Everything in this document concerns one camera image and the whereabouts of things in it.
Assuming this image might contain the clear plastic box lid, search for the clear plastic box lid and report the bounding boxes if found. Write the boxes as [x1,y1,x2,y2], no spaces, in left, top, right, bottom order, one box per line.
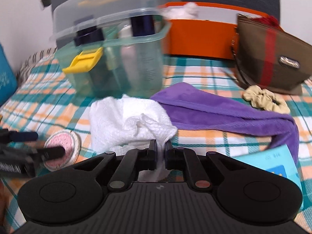
[51,0,180,41]

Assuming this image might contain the purple microfiber towel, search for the purple microfiber towel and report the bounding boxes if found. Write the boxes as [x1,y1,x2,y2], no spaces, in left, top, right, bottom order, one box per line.
[151,82,299,162]

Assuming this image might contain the orange cardboard box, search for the orange cardboard box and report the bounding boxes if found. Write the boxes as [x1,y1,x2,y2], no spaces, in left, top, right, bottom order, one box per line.
[165,2,269,60]

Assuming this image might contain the clear green plastic storage box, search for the clear green plastic storage box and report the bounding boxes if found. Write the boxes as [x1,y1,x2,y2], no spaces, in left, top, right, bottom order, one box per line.
[56,16,171,98]

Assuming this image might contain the light blue wipes packet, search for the light blue wipes packet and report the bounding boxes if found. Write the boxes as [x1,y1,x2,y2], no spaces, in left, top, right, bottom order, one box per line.
[234,144,302,192]

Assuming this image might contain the beige fabric scrunchie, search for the beige fabric scrunchie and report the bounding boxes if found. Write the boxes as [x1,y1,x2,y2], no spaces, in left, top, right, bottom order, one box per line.
[242,85,290,114]

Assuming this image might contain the round pink white pad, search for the round pink white pad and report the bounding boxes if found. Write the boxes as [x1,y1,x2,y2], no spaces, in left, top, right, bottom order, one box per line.
[44,130,81,172]

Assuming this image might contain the white knit cloth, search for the white knit cloth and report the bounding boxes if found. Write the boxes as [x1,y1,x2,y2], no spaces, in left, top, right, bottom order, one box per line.
[89,95,178,181]

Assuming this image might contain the olive red-striped pouch bag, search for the olive red-striped pouch bag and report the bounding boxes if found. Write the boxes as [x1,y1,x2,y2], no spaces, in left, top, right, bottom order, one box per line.
[231,14,311,96]

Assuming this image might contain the dark blue jar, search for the dark blue jar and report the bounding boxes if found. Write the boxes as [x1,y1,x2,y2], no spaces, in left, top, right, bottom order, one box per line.
[74,27,105,46]

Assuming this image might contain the white lotion bottle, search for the white lotion bottle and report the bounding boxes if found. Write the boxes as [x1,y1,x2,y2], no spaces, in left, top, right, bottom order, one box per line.
[118,25,139,89]

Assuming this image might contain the yellow box latch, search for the yellow box latch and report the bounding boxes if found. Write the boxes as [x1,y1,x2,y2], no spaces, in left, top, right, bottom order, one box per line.
[62,47,104,74]

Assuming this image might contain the dark blue bottle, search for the dark blue bottle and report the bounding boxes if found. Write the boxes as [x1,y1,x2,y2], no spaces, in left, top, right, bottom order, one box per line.
[131,15,155,37]

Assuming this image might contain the red fluffy cloth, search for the red fluffy cloth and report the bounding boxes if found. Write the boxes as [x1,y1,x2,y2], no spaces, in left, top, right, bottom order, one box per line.
[253,15,280,28]

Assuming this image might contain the striped pillow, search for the striped pillow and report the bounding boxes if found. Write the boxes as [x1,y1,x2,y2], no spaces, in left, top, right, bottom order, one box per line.
[16,48,57,87]

